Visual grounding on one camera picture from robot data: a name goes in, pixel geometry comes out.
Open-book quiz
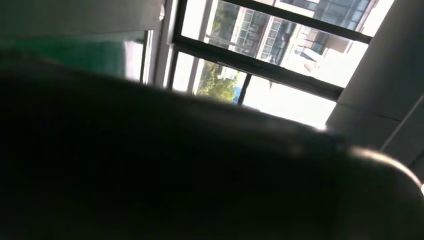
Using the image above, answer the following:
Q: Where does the green conveyor belt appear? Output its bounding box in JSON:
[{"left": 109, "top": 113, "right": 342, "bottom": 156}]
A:
[{"left": 0, "top": 31, "right": 147, "bottom": 83}]

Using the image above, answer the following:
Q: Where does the green tree outside window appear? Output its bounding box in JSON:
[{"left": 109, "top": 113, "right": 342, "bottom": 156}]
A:
[{"left": 197, "top": 60, "right": 240, "bottom": 104}]

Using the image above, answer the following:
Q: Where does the pale building outside window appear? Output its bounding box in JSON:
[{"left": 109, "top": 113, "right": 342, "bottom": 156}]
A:
[{"left": 205, "top": 0, "right": 395, "bottom": 89}]

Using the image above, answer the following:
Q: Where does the black window frame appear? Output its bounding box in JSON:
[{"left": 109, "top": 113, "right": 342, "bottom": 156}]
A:
[{"left": 165, "top": 0, "right": 374, "bottom": 106}]

